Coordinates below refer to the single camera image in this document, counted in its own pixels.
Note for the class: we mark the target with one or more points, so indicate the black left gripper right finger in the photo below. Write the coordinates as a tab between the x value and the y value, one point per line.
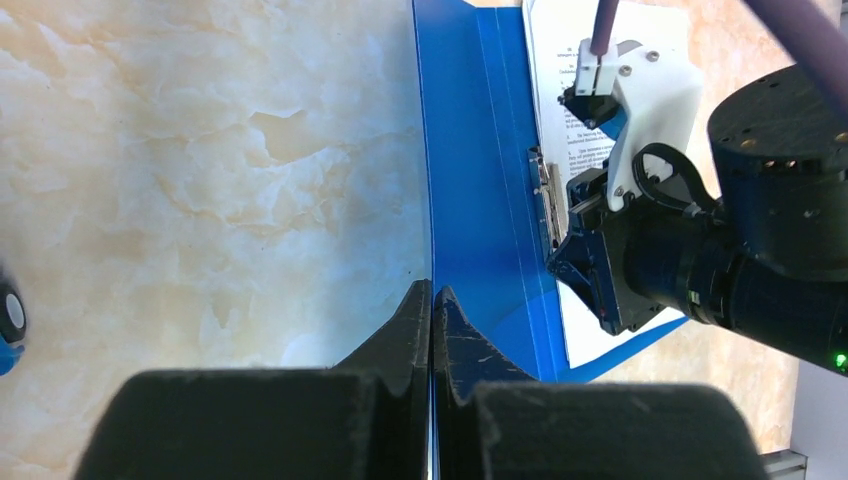
494	421

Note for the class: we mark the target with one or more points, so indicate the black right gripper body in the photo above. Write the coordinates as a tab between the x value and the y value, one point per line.
626	267

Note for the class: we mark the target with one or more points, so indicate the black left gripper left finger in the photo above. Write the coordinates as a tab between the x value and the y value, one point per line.
364	418

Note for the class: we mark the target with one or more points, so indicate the blue plastic folder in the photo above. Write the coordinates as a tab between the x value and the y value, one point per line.
479	125

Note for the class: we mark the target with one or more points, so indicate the white printed paper files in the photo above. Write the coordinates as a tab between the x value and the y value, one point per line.
553	31

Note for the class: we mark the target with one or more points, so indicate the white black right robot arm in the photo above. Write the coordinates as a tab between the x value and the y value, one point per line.
766	260

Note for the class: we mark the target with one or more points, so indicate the metal folder clip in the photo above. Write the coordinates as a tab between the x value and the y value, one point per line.
550	205

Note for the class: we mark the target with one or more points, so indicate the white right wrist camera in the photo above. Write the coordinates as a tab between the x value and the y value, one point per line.
637	95

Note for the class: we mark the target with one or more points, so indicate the aluminium frame rail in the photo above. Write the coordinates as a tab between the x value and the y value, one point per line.
785	465

